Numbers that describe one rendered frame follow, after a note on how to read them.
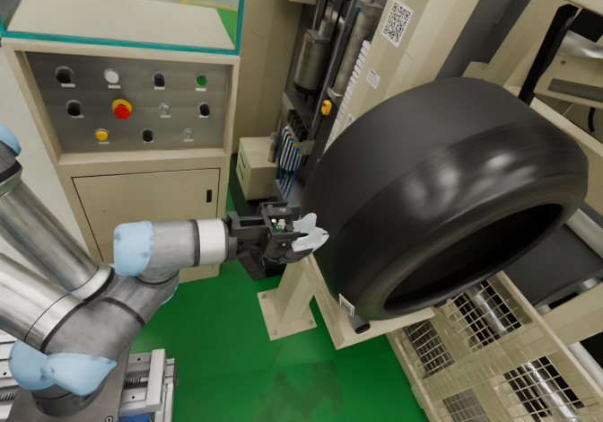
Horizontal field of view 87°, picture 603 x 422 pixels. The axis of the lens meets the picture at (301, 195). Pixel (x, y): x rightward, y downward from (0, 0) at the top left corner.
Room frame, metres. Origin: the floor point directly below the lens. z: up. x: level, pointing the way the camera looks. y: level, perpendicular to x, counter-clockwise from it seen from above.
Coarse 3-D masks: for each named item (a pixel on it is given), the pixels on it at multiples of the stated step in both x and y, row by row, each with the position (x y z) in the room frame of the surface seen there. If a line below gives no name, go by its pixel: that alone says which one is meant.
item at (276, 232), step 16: (272, 208) 0.36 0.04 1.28; (288, 208) 0.38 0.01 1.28; (240, 224) 0.31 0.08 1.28; (256, 224) 0.33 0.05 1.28; (272, 224) 0.34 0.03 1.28; (288, 224) 0.35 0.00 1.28; (240, 240) 0.30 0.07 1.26; (256, 240) 0.31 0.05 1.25; (272, 240) 0.31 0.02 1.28; (288, 240) 0.33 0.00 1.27; (272, 256) 0.31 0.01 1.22
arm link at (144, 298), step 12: (132, 276) 0.21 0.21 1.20; (120, 288) 0.19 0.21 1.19; (132, 288) 0.20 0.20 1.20; (144, 288) 0.20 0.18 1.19; (156, 288) 0.21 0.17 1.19; (168, 288) 0.22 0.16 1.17; (120, 300) 0.17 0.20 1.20; (132, 300) 0.18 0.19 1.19; (144, 300) 0.19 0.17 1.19; (156, 300) 0.20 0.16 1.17; (168, 300) 0.23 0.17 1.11; (144, 312) 0.18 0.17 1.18
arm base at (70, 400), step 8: (104, 384) 0.14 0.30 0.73; (32, 392) 0.08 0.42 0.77; (72, 392) 0.10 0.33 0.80; (96, 392) 0.12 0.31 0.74; (40, 400) 0.07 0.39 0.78; (48, 400) 0.08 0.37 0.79; (56, 400) 0.08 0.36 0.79; (64, 400) 0.08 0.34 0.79; (72, 400) 0.09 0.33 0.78; (80, 400) 0.10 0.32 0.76; (88, 400) 0.10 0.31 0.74; (40, 408) 0.06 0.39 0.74; (48, 408) 0.07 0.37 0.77; (56, 408) 0.07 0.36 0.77; (64, 408) 0.08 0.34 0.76; (72, 408) 0.08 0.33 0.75; (80, 408) 0.09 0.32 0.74; (56, 416) 0.06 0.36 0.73; (64, 416) 0.07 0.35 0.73
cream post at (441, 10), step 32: (416, 0) 0.77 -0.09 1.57; (448, 0) 0.77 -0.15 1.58; (416, 32) 0.75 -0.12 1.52; (448, 32) 0.79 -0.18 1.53; (384, 64) 0.78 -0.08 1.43; (416, 64) 0.77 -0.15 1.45; (352, 96) 0.84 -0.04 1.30; (384, 96) 0.75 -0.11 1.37; (288, 288) 0.78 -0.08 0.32; (288, 320) 0.77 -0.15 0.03
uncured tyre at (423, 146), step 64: (384, 128) 0.53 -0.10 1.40; (448, 128) 0.51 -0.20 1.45; (512, 128) 0.52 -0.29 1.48; (320, 192) 0.48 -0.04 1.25; (384, 192) 0.42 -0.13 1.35; (448, 192) 0.40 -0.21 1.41; (512, 192) 0.43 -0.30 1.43; (576, 192) 0.53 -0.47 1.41; (320, 256) 0.41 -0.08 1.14; (384, 256) 0.35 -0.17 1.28; (448, 256) 0.68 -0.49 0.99; (512, 256) 0.60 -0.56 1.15; (384, 320) 0.42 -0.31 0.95
